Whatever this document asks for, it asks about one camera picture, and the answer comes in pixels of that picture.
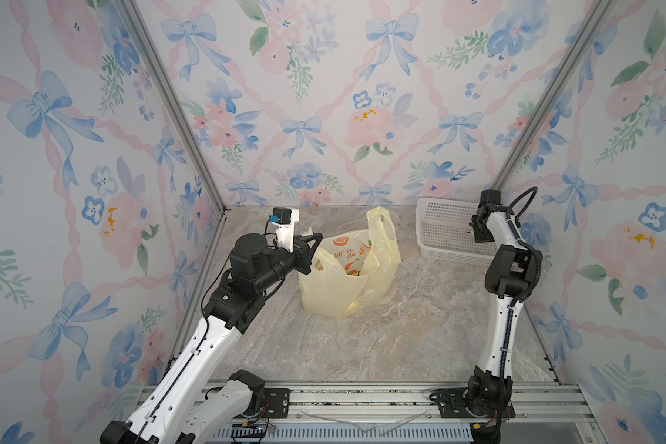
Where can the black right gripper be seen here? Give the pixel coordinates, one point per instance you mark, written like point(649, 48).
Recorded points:
point(481, 238)

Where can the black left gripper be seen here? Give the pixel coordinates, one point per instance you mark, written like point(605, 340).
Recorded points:
point(303, 253)

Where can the yellow plastic bag orange print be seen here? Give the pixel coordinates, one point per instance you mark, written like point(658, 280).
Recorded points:
point(354, 270)

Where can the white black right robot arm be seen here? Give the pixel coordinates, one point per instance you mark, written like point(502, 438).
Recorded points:
point(512, 276)

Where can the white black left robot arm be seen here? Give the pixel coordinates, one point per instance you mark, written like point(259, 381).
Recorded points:
point(173, 413)

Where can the white perforated plastic basket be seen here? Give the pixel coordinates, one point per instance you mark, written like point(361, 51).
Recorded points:
point(444, 232)

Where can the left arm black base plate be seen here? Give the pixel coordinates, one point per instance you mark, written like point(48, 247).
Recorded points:
point(267, 403)

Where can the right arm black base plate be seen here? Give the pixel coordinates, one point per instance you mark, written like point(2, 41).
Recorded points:
point(464, 403)

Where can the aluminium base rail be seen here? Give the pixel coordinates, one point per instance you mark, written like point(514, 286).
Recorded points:
point(402, 412)

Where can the right aluminium corner post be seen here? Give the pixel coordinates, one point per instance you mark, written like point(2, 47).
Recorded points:
point(586, 34)

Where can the aluminium corner post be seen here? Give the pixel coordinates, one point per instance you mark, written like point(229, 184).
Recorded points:
point(586, 34)
point(152, 60)

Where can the left aluminium corner post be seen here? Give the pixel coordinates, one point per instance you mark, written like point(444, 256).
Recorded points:
point(152, 60)

